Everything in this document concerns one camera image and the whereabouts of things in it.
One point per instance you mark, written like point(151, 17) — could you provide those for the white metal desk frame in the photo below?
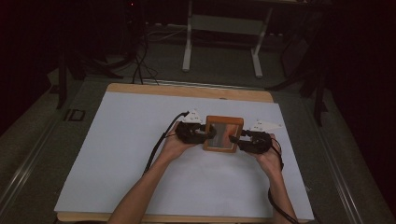
point(224, 25)

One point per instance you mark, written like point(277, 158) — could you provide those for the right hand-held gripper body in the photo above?
point(257, 141)

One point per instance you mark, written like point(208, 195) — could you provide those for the black floor socket box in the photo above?
point(74, 115)

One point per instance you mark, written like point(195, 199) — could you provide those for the black metal stand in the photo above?
point(62, 84)
point(317, 93)

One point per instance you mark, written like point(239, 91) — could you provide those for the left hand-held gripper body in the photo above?
point(188, 133)

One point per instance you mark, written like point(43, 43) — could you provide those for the person's left hand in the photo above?
point(174, 149)

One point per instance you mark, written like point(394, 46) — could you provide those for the metal floor rail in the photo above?
point(25, 171)
point(339, 174)

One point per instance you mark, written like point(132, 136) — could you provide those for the person's right hand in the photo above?
point(269, 161)

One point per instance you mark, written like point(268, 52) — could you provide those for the white table mat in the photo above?
point(199, 186)

